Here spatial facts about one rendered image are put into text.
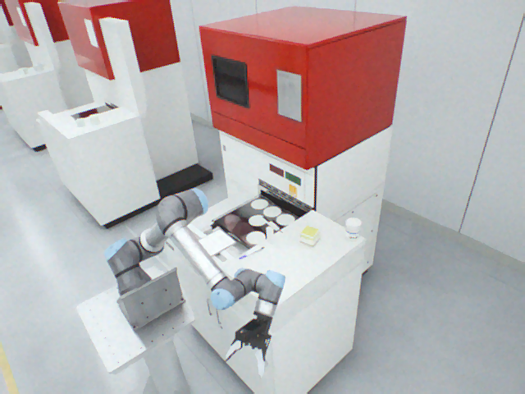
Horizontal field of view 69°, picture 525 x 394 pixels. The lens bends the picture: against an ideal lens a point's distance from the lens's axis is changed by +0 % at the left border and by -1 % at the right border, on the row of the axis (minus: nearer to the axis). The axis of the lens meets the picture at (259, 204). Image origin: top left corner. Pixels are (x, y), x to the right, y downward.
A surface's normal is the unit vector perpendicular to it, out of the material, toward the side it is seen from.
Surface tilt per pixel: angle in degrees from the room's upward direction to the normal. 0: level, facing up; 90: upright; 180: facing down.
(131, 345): 0
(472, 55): 90
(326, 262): 0
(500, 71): 90
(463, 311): 0
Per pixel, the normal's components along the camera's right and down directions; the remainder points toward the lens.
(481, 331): -0.07, -0.82
